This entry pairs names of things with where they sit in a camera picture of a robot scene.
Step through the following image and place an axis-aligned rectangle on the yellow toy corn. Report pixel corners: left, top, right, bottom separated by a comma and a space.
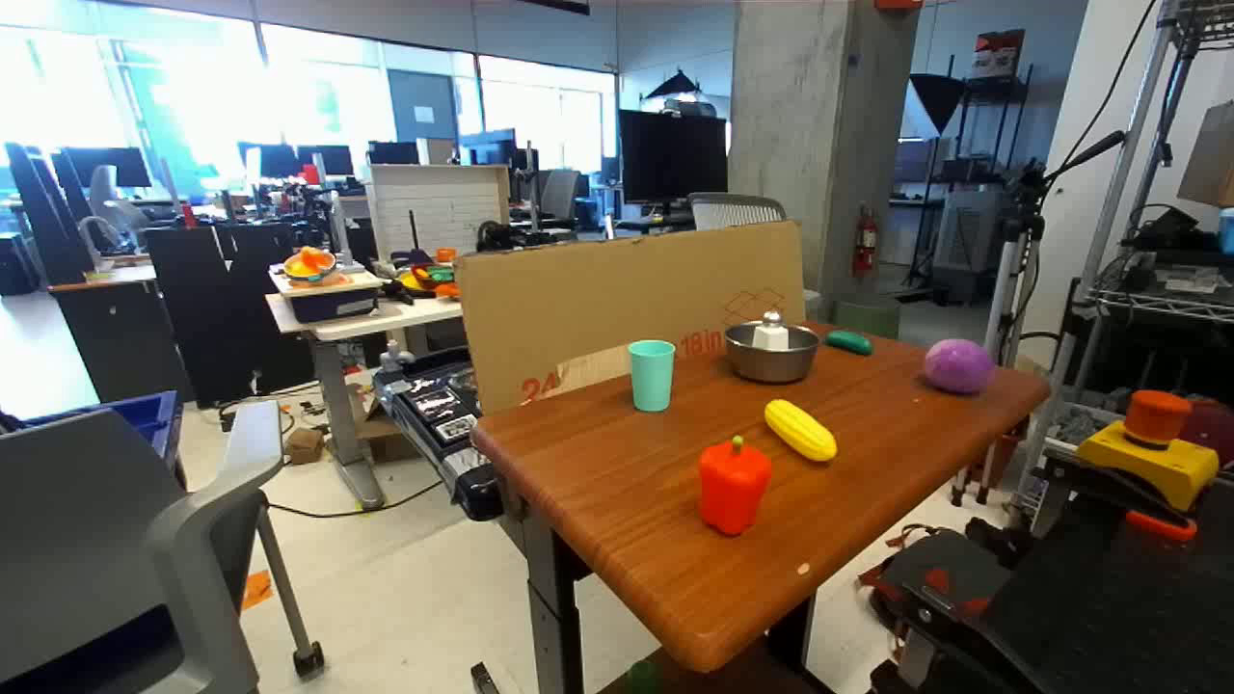
760, 398, 842, 468

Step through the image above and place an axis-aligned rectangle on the yellow emergency stop button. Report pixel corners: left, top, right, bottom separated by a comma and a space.
1075, 385, 1221, 517

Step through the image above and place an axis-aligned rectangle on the red fire extinguisher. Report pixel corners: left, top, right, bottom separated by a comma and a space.
848, 209, 886, 289

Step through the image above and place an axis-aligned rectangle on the black cabinet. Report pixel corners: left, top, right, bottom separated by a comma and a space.
139, 218, 316, 410

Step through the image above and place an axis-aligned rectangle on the teal plastic cup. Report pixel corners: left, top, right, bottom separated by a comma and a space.
623, 335, 680, 416

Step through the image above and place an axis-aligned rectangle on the box of toy fruit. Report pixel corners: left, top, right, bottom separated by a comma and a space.
269, 245, 387, 326

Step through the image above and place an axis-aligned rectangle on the metal shelving cart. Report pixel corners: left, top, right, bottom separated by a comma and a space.
1059, 0, 1234, 436

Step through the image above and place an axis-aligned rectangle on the orange black clamp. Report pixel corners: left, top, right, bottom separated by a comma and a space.
1123, 505, 1203, 547

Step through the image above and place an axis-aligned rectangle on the black tripod with camera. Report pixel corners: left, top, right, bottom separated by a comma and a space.
980, 127, 1134, 379

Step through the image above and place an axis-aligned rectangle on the light grey office chair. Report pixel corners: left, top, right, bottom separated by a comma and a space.
0, 398, 327, 694

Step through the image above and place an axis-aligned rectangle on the white pegboard panel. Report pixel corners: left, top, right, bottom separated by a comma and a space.
368, 163, 512, 261

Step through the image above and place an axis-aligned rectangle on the white side table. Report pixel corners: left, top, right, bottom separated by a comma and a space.
262, 284, 467, 511

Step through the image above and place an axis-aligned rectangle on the red toy bell pepper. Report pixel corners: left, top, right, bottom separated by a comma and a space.
693, 433, 774, 541

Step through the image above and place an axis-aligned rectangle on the white shaker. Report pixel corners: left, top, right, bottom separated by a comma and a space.
748, 307, 796, 353

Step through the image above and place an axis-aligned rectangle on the black power strip rail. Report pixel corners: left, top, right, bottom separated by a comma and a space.
382, 353, 508, 524

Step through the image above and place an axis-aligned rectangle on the blue plastic bin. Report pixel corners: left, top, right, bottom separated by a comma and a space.
109, 388, 185, 461

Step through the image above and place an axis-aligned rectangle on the black computer monitor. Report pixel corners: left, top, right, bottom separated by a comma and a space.
616, 108, 734, 209

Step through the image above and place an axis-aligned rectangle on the black table leg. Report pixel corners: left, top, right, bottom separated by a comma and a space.
515, 509, 590, 694

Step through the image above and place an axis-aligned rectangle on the metal pot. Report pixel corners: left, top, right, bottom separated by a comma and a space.
720, 320, 824, 388

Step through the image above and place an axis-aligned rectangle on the concrete pillar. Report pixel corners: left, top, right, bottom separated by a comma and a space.
730, 0, 927, 307

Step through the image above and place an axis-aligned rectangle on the purple ball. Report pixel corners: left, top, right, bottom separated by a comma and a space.
918, 335, 999, 400

